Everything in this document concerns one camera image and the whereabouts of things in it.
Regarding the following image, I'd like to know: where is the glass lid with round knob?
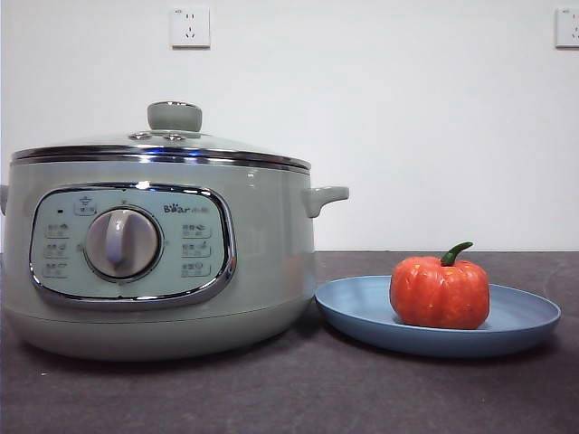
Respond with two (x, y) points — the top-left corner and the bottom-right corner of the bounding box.
(11, 100), (311, 173)

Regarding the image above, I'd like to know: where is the orange pumpkin with green stem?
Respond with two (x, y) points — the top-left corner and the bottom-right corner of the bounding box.
(389, 241), (492, 331)

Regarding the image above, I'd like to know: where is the pale green electric steamer pot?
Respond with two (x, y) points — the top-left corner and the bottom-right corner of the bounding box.
(0, 153), (351, 363)

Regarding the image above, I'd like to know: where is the blue plate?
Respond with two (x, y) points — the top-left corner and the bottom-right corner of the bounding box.
(314, 275), (563, 360)

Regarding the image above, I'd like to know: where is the white wall socket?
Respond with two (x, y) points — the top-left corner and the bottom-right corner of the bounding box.
(169, 5), (213, 51)
(555, 7), (579, 51)

